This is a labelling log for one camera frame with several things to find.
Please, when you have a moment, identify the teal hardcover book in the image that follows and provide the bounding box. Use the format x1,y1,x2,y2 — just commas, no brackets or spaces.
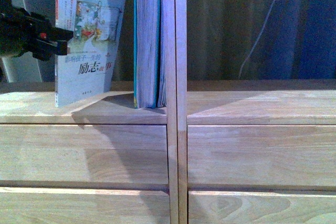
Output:
134,0,161,109

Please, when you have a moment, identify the thin book beside divider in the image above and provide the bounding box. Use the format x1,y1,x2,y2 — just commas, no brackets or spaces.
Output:
157,0,166,108

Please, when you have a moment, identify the dark curtain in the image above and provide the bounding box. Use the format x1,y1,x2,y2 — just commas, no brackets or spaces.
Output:
23,0,336,82

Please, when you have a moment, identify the white hanging cable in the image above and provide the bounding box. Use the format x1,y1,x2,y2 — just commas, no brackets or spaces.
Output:
238,0,289,80

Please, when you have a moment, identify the white illustrated paperback book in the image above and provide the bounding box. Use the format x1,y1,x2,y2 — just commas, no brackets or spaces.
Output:
55,0,125,107

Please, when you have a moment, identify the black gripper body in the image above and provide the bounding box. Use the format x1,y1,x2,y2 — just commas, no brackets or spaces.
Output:
1,0,73,61

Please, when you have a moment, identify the upper left wooden drawer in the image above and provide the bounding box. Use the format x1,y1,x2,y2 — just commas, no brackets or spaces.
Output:
1,124,168,185

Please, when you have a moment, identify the lower left wooden drawer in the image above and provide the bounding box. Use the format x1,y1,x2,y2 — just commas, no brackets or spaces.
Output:
1,187,170,223

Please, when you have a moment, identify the lower right wooden drawer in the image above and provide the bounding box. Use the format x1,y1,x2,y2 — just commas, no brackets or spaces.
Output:
188,191,335,223

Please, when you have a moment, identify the wooden drawer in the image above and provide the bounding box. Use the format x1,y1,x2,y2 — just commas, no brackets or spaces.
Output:
188,191,335,223
1,124,168,185
187,125,335,187
1,187,170,223

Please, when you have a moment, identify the upper right wooden drawer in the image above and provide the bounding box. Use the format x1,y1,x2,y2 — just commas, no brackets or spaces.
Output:
187,125,335,187

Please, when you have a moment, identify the wooden bookshelf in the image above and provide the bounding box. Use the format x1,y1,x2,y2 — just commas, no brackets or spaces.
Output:
1,0,335,223

